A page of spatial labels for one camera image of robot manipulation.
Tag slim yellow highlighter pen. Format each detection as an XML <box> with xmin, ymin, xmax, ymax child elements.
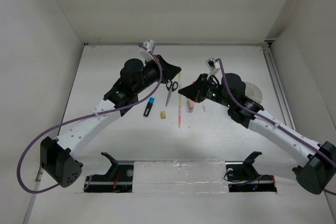
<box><xmin>178</xmin><ymin>72</ymin><xmax>182</xmax><ymax>109</ymax></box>

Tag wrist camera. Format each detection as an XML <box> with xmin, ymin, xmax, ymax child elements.
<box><xmin>139</xmin><ymin>39</ymin><xmax>156</xmax><ymax>62</ymax></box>
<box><xmin>206</xmin><ymin>58</ymin><xmax>221</xmax><ymax>79</ymax></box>

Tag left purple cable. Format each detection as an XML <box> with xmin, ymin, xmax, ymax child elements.
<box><xmin>17</xmin><ymin>44</ymin><xmax>165</xmax><ymax>195</ymax></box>

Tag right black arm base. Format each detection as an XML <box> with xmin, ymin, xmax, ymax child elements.
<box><xmin>223</xmin><ymin>152</ymin><xmax>277</xmax><ymax>193</ymax></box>

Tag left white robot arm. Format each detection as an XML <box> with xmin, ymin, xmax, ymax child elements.
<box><xmin>40</xmin><ymin>55</ymin><xmax>182</xmax><ymax>188</ymax></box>

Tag white round compartment container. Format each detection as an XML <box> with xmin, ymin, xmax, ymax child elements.
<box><xmin>245</xmin><ymin>82</ymin><xmax>263</xmax><ymax>103</ymax></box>

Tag black handled scissors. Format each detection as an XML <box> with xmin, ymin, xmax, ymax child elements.
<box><xmin>165</xmin><ymin>80</ymin><xmax>179</xmax><ymax>106</ymax></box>

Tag pink eraser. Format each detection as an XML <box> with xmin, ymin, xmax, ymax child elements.
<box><xmin>187</xmin><ymin>99</ymin><xmax>194</xmax><ymax>111</ymax></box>

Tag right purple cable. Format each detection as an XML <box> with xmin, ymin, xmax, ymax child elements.
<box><xmin>215</xmin><ymin>58</ymin><xmax>336</xmax><ymax>168</ymax></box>

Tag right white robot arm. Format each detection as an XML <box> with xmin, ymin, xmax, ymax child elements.
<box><xmin>179</xmin><ymin>73</ymin><xmax>335</xmax><ymax>195</ymax></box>

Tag purple cable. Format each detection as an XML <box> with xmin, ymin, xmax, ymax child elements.
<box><xmin>215</xmin><ymin>58</ymin><xmax>336</xmax><ymax>168</ymax></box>
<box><xmin>17</xmin><ymin>44</ymin><xmax>165</xmax><ymax>195</ymax></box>

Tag blue capped black highlighter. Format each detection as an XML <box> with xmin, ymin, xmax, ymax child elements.
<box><xmin>143</xmin><ymin>97</ymin><xmax>155</xmax><ymax>117</ymax></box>

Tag slim red highlighter pen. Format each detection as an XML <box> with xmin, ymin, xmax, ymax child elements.
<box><xmin>178</xmin><ymin>103</ymin><xmax>182</xmax><ymax>128</ymax></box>

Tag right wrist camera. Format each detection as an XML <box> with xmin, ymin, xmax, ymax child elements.
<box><xmin>206</xmin><ymin>58</ymin><xmax>221</xmax><ymax>79</ymax></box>

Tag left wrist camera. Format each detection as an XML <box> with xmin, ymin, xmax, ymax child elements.
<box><xmin>139</xmin><ymin>39</ymin><xmax>156</xmax><ymax>62</ymax></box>

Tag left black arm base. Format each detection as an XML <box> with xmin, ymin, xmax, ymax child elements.
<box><xmin>83</xmin><ymin>152</ymin><xmax>134</xmax><ymax>193</ymax></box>

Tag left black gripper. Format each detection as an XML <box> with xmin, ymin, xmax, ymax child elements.
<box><xmin>134</xmin><ymin>56</ymin><xmax>182</xmax><ymax>95</ymax></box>

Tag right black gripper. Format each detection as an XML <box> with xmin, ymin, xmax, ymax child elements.
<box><xmin>179</xmin><ymin>72</ymin><xmax>233</xmax><ymax>108</ymax></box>

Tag aluminium rail right side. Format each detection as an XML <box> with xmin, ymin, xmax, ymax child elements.
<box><xmin>263</xmin><ymin>40</ymin><xmax>291</xmax><ymax>112</ymax></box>

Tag small yellow eraser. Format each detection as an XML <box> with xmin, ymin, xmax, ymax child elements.
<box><xmin>160</xmin><ymin>111</ymin><xmax>166</xmax><ymax>119</ymax></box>

